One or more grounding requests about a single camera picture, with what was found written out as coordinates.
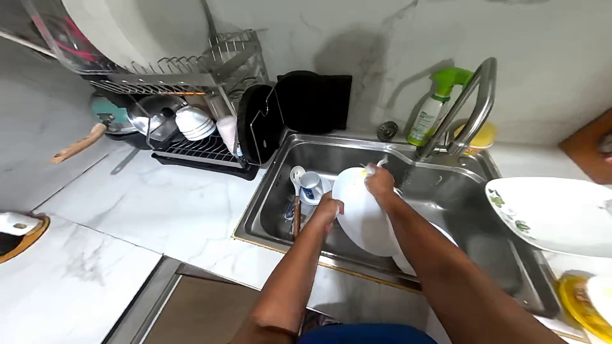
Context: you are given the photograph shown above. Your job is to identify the metal sink strainer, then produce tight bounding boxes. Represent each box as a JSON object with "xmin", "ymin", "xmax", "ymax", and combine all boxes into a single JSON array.
[{"xmin": 377, "ymin": 121, "xmax": 398, "ymax": 142}]

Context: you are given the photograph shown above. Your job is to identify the person's left hand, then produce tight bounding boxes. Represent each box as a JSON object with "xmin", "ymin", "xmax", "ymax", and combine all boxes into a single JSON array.
[{"xmin": 312, "ymin": 191, "xmax": 345, "ymax": 234}]

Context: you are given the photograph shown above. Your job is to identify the white mug with blue print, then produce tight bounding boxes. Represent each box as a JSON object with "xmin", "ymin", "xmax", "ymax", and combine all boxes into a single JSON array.
[{"xmin": 300, "ymin": 171, "xmax": 324, "ymax": 200}]

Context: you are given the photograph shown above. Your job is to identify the black drip tray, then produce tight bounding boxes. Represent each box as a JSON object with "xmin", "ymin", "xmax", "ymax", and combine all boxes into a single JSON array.
[{"xmin": 151, "ymin": 152, "xmax": 260, "ymax": 181}]

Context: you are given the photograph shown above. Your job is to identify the white bowl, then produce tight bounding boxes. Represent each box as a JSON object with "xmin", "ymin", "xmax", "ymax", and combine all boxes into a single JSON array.
[
  {"xmin": 175, "ymin": 105, "xmax": 209, "ymax": 133},
  {"xmin": 181, "ymin": 118, "xmax": 214, "ymax": 137},
  {"xmin": 185, "ymin": 123, "xmax": 217, "ymax": 141}
]

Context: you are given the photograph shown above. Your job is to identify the stainless steel sink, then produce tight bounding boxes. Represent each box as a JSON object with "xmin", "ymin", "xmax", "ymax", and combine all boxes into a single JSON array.
[{"xmin": 232, "ymin": 130, "xmax": 562, "ymax": 320}]

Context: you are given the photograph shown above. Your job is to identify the brown cabinet with metal edge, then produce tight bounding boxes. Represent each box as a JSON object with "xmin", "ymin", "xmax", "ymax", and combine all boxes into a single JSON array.
[{"xmin": 100, "ymin": 255, "xmax": 261, "ymax": 344}]

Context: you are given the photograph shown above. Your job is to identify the clear drinking glass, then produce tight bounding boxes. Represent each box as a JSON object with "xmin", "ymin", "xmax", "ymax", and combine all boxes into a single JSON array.
[{"xmin": 205, "ymin": 90, "xmax": 231, "ymax": 120}]

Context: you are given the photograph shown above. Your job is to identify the large white round dish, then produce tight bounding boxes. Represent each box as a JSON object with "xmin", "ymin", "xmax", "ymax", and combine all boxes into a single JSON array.
[{"xmin": 62, "ymin": 0, "xmax": 216, "ymax": 68}]

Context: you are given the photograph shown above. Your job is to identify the white handle with hole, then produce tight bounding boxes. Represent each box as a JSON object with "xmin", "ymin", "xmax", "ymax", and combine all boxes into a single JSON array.
[{"xmin": 0, "ymin": 212, "xmax": 43, "ymax": 237}]

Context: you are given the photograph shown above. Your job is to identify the clear plastic pink container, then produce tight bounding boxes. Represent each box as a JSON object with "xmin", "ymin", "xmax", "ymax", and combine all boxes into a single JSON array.
[{"xmin": 21, "ymin": 0, "xmax": 115, "ymax": 75}]

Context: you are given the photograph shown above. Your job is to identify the stainless steel faucet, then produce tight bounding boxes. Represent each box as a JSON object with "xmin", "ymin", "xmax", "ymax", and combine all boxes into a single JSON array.
[{"xmin": 416, "ymin": 57, "xmax": 498, "ymax": 161}]

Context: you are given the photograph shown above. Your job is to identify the person's right hand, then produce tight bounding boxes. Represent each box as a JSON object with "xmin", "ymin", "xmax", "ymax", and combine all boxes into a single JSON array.
[{"xmin": 365, "ymin": 163, "xmax": 396, "ymax": 197}]

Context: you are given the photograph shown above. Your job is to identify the person's body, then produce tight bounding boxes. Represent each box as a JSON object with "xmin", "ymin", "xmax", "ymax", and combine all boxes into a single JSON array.
[{"xmin": 295, "ymin": 323, "xmax": 439, "ymax": 344}]

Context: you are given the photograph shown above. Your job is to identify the white platter with green leaves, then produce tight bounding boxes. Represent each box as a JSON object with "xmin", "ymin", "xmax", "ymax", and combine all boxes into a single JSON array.
[{"xmin": 485, "ymin": 177, "xmax": 612, "ymax": 259}]

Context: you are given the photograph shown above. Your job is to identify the white round plate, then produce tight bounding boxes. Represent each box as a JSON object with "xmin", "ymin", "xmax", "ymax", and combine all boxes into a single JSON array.
[{"xmin": 332, "ymin": 167, "xmax": 403, "ymax": 258}]

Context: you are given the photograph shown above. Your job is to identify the yellow round tub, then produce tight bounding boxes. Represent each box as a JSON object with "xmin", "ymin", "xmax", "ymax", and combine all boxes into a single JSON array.
[{"xmin": 454, "ymin": 120, "xmax": 498, "ymax": 155}]

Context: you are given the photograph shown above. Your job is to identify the black square board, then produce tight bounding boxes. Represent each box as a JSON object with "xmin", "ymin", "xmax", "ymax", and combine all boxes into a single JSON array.
[{"xmin": 275, "ymin": 71, "xmax": 353, "ymax": 134}]

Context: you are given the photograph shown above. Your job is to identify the metal dish rack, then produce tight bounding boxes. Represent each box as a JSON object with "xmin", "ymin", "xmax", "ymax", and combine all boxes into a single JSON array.
[{"xmin": 76, "ymin": 30, "xmax": 284, "ymax": 170}]

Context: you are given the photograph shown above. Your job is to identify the green white spray bottle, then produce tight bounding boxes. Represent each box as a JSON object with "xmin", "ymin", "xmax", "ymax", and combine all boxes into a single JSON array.
[{"xmin": 407, "ymin": 67, "xmax": 474, "ymax": 147}]

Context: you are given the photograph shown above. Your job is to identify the white slotted spoon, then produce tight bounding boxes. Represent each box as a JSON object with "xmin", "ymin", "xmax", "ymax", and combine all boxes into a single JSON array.
[{"xmin": 290, "ymin": 166, "xmax": 306, "ymax": 197}]

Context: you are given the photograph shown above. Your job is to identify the black round pan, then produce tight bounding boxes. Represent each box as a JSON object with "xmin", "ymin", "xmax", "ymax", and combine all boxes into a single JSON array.
[{"xmin": 237, "ymin": 84, "xmax": 284, "ymax": 166}]

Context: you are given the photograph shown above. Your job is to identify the brown wooden frame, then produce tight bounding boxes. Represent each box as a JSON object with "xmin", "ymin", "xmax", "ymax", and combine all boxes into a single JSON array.
[{"xmin": 558, "ymin": 107, "xmax": 612, "ymax": 185}]

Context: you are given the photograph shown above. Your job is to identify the round wooden board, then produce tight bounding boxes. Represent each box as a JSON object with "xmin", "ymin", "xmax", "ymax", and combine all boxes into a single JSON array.
[{"xmin": 0, "ymin": 213, "xmax": 51, "ymax": 264}]

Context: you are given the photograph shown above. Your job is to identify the white yellow scrubbing sponge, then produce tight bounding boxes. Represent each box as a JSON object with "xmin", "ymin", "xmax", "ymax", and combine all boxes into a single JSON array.
[{"xmin": 361, "ymin": 157, "xmax": 389, "ymax": 178}]

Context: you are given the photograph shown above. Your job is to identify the green pan with wooden handle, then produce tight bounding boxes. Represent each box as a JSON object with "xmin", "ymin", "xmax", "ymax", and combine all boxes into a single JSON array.
[{"xmin": 51, "ymin": 93, "xmax": 138, "ymax": 164}]

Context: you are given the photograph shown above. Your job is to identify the glass pot lid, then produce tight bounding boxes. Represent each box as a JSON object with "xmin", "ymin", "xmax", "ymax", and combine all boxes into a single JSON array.
[{"xmin": 127, "ymin": 94, "xmax": 188, "ymax": 136}]

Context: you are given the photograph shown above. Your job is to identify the pale pink cup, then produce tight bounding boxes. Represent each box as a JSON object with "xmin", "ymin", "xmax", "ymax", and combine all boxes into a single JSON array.
[{"xmin": 216, "ymin": 115, "xmax": 244, "ymax": 157}]

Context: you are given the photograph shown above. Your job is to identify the yellow plate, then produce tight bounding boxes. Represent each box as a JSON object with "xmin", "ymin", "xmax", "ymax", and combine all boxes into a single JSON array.
[{"xmin": 558, "ymin": 276, "xmax": 612, "ymax": 344}]

